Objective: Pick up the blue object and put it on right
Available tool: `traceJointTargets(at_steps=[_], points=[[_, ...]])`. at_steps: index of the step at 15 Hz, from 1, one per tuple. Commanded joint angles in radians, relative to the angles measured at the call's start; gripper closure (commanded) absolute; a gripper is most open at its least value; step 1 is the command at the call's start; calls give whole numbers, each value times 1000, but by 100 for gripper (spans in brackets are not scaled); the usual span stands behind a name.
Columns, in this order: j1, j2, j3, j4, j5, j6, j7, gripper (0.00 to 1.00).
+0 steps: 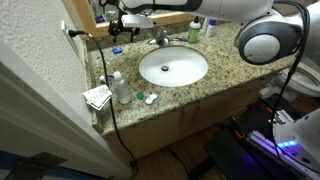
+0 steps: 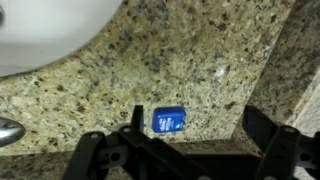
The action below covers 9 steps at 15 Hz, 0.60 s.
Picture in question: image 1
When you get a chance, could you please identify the chrome faucet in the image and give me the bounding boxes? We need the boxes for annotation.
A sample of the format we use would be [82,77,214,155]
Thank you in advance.
[148,28,170,46]

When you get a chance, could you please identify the green bottle cap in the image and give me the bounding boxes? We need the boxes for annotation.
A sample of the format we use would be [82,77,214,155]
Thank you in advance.
[136,93,144,100]

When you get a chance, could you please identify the blue razor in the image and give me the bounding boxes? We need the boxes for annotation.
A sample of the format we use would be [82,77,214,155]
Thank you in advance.
[169,37,188,42]

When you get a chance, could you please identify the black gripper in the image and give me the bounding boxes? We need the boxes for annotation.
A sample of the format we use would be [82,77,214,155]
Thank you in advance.
[108,21,140,43]

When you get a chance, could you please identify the wooden vanity cabinet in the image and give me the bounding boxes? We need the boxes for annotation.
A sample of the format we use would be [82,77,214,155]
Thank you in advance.
[97,73,277,162]

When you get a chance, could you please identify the black power cable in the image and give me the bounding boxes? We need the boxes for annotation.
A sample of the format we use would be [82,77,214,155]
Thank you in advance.
[67,29,139,178]

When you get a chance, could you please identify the white toilet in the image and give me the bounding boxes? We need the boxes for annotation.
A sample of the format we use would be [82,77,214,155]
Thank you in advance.
[260,59,320,101]

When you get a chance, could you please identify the white wall outlet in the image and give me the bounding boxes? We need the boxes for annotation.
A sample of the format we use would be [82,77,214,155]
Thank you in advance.
[60,20,80,54]

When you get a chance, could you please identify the blue dental floss box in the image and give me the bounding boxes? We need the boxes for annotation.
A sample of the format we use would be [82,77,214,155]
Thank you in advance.
[112,47,122,54]

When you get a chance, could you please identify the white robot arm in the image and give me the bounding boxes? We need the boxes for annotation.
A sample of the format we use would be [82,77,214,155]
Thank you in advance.
[108,0,319,82]

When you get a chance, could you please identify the clear plastic bottle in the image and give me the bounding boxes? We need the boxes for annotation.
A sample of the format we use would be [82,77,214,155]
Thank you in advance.
[113,71,131,104]

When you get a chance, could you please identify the white contact lens case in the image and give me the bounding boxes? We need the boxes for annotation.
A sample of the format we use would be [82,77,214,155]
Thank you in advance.
[145,93,158,105]

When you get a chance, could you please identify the white paper packets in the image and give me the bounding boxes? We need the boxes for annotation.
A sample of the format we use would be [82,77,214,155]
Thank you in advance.
[83,85,112,111]

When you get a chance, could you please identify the white oval sink basin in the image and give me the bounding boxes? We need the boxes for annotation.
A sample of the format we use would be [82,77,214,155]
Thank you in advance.
[139,46,208,87]

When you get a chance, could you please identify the wood framed mirror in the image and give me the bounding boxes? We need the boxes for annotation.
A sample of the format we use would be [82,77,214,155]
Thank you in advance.
[61,0,194,37]

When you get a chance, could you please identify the black robot cart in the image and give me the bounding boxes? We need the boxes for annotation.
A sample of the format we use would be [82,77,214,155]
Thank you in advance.
[205,95,320,180]

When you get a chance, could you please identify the white bottle blue cap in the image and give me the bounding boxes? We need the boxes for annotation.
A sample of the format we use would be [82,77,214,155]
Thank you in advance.
[205,19,216,38]

